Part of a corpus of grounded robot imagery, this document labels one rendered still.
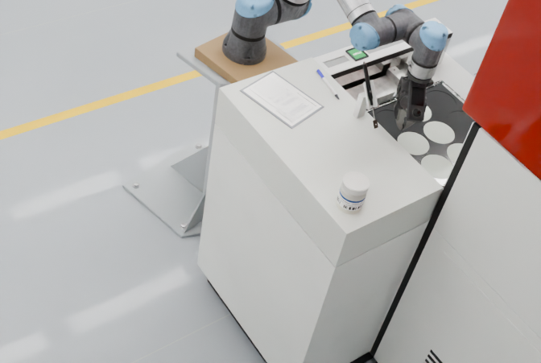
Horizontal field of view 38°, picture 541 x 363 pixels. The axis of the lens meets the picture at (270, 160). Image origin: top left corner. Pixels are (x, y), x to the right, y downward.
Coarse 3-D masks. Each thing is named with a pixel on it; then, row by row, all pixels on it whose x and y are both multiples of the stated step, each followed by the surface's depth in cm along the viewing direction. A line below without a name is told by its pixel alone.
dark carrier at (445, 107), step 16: (432, 96) 255; (448, 96) 256; (384, 112) 246; (432, 112) 249; (448, 112) 251; (464, 112) 252; (384, 128) 241; (416, 128) 243; (464, 128) 246; (432, 144) 239; (448, 144) 240; (416, 160) 233
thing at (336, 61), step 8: (448, 32) 271; (400, 40) 264; (344, 48) 256; (376, 48) 259; (384, 48) 259; (392, 48) 260; (400, 48) 260; (320, 56) 251; (328, 56) 252; (336, 56) 252; (344, 56) 254; (376, 56) 255; (320, 64) 248; (328, 64) 250; (336, 64) 250; (344, 64) 250; (352, 64) 251; (360, 64) 252; (328, 72) 246; (336, 72) 247
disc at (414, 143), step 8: (400, 136) 239; (408, 136) 240; (416, 136) 240; (400, 144) 237; (408, 144) 237; (416, 144) 238; (424, 144) 238; (408, 152) 235; (416, 152) 235; (424, 152) 236
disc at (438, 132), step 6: (426, 126) 244; (432, 126) 245; (438, 126) 245; (444, 126) 246; (426, 132) 242; (432, 132) 243; (438, 132) 243; (444, 132) 244; (450, 132) 244; (432, 138) 241; (438, 138) 241; (444, 138) 242; (450, 138) 242
